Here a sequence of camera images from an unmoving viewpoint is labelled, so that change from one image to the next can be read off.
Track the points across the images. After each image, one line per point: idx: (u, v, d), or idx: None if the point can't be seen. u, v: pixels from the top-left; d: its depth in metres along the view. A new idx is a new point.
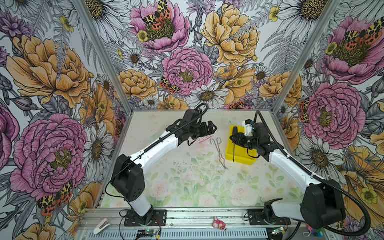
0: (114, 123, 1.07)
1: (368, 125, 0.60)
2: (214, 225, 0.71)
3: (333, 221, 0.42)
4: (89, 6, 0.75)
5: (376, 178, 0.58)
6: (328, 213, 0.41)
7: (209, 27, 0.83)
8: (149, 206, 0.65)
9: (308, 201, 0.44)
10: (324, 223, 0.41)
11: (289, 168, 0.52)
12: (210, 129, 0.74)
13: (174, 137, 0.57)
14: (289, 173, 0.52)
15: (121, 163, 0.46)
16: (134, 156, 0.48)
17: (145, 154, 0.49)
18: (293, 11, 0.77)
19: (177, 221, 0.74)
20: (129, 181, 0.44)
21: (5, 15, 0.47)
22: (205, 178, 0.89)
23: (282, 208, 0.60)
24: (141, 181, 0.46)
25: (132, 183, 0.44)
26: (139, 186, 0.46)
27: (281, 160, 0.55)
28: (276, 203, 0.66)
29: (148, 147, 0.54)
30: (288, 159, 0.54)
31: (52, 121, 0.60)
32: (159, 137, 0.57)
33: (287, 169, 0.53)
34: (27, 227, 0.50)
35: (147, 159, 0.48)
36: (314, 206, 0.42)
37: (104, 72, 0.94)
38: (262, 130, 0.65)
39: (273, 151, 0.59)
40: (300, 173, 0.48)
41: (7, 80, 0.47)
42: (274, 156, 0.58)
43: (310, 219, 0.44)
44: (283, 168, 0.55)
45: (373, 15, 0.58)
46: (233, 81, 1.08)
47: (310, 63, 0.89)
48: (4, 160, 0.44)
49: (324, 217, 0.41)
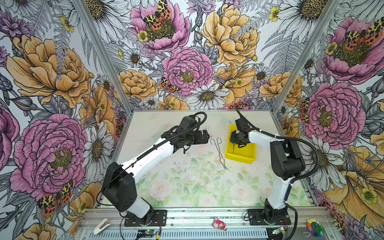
0: (114, 123, 1.06)
1: (368, 125, 0.60)
2: (214, 225, 0.71)
3: (295, 170, 0.52)
4: (89, 6, 0.75)
5: (376, 178, 0.58)
6: (289, 162, 0.53)
7: (209, 28, 0.83)
8: (147, 207, 0.64)
9: (273, 155, 0.56)
10: (287, 170, 0.52)
11: (262, 137, 0.65)
12: (205, 137, 0.74)
13: (169, 144, 0.55)
14: (263, 141, 0.65)
15: (112, 172, 0.44)
16: (126, 163, 0.47)
17: (138, 162, 0.47)
18: (293, 11, 0.77)
19: (177, 221, 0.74)
20: (120, 190, 0.42)
21: (4, 15, 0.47)
22: (205, 178, 0.89)
23: (275, 196, 0.64)
24: (132, 190, 0.44)
25: (122, 192, 0.42)
26: (130, 196, 0.45)
27: (255, 133, 0.70)
28: (270, 194, 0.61)
29: (141, 154, 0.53)
30: (261, 131, 0.70)
31: (52, 121, 0.60)
32: (154, 144, 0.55)
33: (261, 140, 0.66)
34: (27, 227, 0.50)
35: (139, 167, 0.46)
36: (275, 155, 0.55)
37: (104, 72, 0.94)
38: (241, 122, 0.83)
39: (249, 132, 0.74)
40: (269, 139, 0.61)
41: (7, 80, 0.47)
42: (251, 135, 0.73)
43: (277, 171, 0.55)
44: (258, 140, 0.69)
45: (373, 15, 0.58)
46: (233, 81, 1.08)
47: (311, 63, 0.89)
48: (4, 159, 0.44)
49: (285, 165, 0.52)
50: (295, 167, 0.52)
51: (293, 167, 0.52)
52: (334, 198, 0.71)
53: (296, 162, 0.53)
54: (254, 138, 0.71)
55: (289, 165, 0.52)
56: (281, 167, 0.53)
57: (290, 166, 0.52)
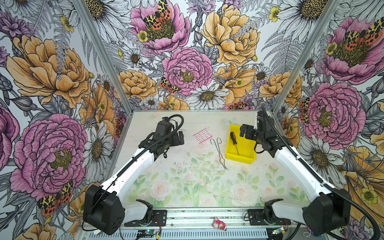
0: (114, 123, 1.07)
1: (368, 125, 0.60)
2: (215, 225, 0.71)
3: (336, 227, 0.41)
4: (89, 6, 0.75)
5: (376, 177, 0.58)
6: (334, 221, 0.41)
7: (209, 27, 0.83)
8: (145, 207, 0.64)
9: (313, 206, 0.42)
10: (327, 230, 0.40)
11: (298, 170, 0.48)
12: (181, 138, 0.76)
13: (148, 153, 0.54)
14: (298, 175, 0.49)
15: (92, 196, 0.41)
16: (106, 183, 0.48)
17: (119, 178, 0.45)
18: (293, 11, 0.77)
19: (177, 221, 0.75)
20: (104, 213, 0.40)
21: (5, 15, 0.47)
22: (205, 178, 0.89)
23: (282, 209, 0.60)
24: (118, 209, 0.42)
25: (107, 215, 0.40)
26: (117, 215, 0.42)
27: (287, 159, 0.52)
28: (277, 204, 0.64)
29: (121, 169, 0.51)
30: (298, 161, 0.50)
31: (52, 121, 0.60)
32: (132, 157, 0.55)
33: (294, 170, 0.50)
34: (27, 227, 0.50)
35: (121, 183, 0.44)
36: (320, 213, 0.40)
37: (104, 72, 0.94)
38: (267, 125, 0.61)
39: (281, 148, 0.54)
40: (310, 179, 0.45)
41: (7, 80, 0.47)
42: (281, 155, 0.54)
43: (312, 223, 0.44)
44: (288, 166, 0.52)
45: (373, 15, 0.58)
46: (233, 81, 1.08)
47: (311, 63, 0.89)
48: (4, 160, 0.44)
49: (328, 225, 0.40)
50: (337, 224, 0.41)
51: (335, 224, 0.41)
52: None
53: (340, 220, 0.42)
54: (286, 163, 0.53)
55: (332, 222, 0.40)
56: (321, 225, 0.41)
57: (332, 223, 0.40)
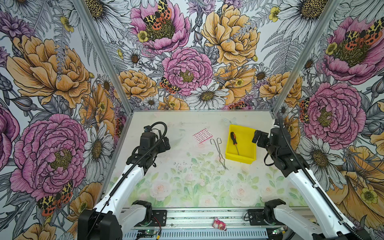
0: (114, 123, 1.06)
1: (368, 125, 0.60)
2: (215, 225, 0.71)
3: None
4: (89, 6, 0.75)
5: (376, 178, 0.58)
6: None
7: (209, 28, 0.83)
8: (143, 207, 0.64)
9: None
10: None
11: (314, 200, 0.45)
12: (166, 144, 0.77)
13: (138, 168, 0.54)
14: (313, 205, 0.45)
15: (86, 220, 0.39)
16: (99, 204, 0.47)
17: (112, 197, 0.45)
18: (293, 11, 0.77)
19: (177, 221, 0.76)
20: (103, 236, 0.39)
21: (4, 15, 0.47)
22: (205, 178, 0.89)
23: (285, 217, 0.59)
24: (116, 228, 0.41)
25: (106, 236, 0.39)
26: (116, 236, 0.41)
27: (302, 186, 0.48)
28: (281, 210, 0.62)
29: (113, 188, 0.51)
30: (315, 190, 0.45)
31: (52, 121, 0.60)
32: (122, 174, 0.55)
33: (309, 199, 0.46)
34: (27, 227, 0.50)
35: (115, 202, 0.44)
36: None
37: (104, 72, 0.94)
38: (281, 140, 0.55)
39: (297, 171, 0.49)
40: (327, 213, 0.41)
41: (7, 80, 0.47)
42: (296, 179, 0.49)
43: None
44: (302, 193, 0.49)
45: (373, 15, 0.58)
46: (233, 81, 1.08)
47: (311, 63, 0.89)
48: (4, 159, 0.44)
49: None
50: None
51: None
52: (334, 198, 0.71)
53: None
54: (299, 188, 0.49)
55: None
56: None
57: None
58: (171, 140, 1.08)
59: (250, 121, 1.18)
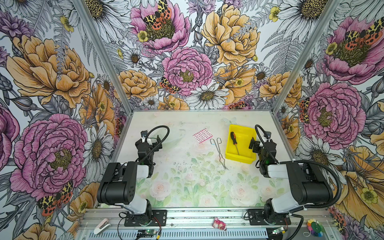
0: (114, 123, 1.07)
1: (368, 125, 0.60)
2: (214, 225, 0.71)
3: (318, 195, 0.45)
4: (89, 6, 0.75)
5: (376, 177, 0.58)
6: (311, 187, 0.46)
7: (209, 27, 0.83)
8: (145, 201, 0.66)
9: (293, 179, 0.50)
10: (310, 196, 0.45)
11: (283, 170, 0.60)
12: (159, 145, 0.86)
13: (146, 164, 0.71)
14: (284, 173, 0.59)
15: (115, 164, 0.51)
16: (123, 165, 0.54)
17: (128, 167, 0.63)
18: (293, 11, 0.77)
19: (176, 221, 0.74)
20: (128, 172, 0.49)
21: (4, 15, 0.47)
22: (206, 178, 0.89)
23: (281, 202, 0.61)
24: (133, 178, 0.49)
25: (130, 171, 0.50)
26: (132, 183, 0.48)
27: (274, 166, 0.67)
28: (276, 199, 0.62)
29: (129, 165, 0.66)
30: (280, 163, 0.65)
31: (52, 121, 0.60)
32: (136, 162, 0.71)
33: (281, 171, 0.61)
34: (27, 227, 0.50)
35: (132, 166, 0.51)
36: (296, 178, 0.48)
37: (104, 72, 0.94)
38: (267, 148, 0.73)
39: (269, 165, 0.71)
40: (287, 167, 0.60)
41: (7, 80, 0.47)
42: (270, 168, 0.69)
43: (298, 198, 0.47)
44: (278, 173, 0.64)
45: (373, 15, 0.58)
46: (233, 81, 1.08)
47: (310, 63, 0.89)
48: (4, 159, 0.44)
49: (308, 191, 0.45)
50: (320, 194, 0.45)
51: (317, 194, 0.45)
52: None
53: (318, 189, 0.46)
54: (275, 172, 0.66)
55: (312, 190, 0.45)
56: (302, 191, 0.46)
57: (312, 192, 0.45)
58: (171, 140, 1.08)
59: (250, 121, 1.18)
